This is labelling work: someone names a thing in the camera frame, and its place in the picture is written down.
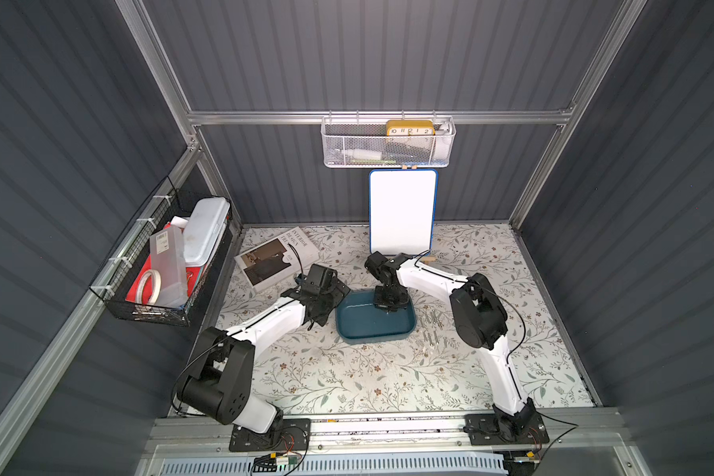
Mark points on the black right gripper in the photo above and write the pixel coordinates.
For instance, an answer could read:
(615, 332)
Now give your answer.
(390, 296)

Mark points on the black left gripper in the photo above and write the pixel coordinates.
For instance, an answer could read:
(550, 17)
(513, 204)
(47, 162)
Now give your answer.
(315, 300)

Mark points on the teal plastic tray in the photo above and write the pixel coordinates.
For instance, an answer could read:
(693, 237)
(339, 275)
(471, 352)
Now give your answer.
(358, 321)

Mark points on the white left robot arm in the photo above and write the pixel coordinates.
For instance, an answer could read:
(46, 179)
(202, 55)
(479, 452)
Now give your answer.
(217, 380)

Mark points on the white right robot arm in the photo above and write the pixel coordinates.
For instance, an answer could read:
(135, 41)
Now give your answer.
(479, 317)

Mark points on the translucent plastic box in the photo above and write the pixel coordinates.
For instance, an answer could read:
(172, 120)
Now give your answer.
(167, 257)

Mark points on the interior design trends magazine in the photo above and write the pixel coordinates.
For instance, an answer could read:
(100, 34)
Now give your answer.
(272, 262)

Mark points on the blue framed whiteboard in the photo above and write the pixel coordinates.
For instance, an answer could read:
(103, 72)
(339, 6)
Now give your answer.
(402, 204)

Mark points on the white plastic case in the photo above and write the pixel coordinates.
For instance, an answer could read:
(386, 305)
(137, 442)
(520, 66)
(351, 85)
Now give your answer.
(204, 228)

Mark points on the white tape roll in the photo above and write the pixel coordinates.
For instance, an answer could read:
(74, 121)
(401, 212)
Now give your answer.
(149, 287)

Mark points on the yellow clock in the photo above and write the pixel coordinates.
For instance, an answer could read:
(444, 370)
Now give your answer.
(408, 127)

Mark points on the white mesh wall basket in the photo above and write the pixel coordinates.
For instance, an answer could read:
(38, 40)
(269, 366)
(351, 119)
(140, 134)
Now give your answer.
(365, 145)

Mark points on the black wire wall basket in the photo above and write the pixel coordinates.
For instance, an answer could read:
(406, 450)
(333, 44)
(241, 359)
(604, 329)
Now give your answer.
(128, 264)

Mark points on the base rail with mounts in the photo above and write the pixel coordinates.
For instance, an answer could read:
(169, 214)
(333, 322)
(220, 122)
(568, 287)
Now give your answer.
(559, 428)

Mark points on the aluminium frame rail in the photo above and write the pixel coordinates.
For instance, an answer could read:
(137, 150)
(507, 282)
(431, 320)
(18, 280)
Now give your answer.
(509, 117)

